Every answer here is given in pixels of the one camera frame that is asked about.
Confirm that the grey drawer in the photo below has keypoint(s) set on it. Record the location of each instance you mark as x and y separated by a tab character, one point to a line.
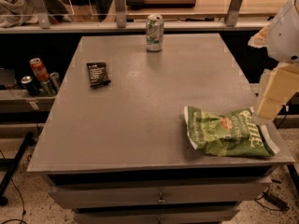
175	215
216	190

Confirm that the green kettle chips bag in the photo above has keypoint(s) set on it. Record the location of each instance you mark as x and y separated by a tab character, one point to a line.
231	135

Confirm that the black snack packet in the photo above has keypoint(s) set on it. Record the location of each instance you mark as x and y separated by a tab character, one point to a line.
98	74

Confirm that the grey side shelf tray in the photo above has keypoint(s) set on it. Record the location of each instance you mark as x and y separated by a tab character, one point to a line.
17	101

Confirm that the upper grey drawer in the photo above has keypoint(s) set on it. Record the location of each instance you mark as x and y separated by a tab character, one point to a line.
216	190

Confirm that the green soda can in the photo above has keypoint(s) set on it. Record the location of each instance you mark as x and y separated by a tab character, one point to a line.
47	88

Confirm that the middle metal rail bracket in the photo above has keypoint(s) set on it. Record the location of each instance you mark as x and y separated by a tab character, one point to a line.
120	13

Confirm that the lower grey drawer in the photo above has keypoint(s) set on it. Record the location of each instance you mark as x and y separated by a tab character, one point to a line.
175	215

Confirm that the black power adapter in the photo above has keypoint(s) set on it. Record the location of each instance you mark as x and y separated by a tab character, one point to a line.
275	200

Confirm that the red soda can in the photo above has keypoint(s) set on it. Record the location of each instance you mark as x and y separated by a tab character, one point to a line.
39	69

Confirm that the silver soda can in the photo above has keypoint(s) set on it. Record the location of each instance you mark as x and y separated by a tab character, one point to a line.
55	79

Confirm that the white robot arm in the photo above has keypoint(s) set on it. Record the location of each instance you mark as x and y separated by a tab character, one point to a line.
281	39

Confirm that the dark blue soda can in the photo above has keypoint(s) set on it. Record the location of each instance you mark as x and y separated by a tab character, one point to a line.
30	86

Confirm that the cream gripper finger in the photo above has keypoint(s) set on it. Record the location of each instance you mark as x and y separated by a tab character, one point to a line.
276	88
260	39

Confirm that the black stand leg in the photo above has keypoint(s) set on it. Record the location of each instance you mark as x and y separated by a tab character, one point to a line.
9	165

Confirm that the green white 7up can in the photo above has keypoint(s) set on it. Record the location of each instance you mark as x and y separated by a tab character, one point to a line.
155	32

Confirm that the grey crumpled cloth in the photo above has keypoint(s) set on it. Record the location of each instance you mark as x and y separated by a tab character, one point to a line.
15	12

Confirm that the left metal rail bracket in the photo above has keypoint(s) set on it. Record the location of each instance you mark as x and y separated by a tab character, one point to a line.
42	13

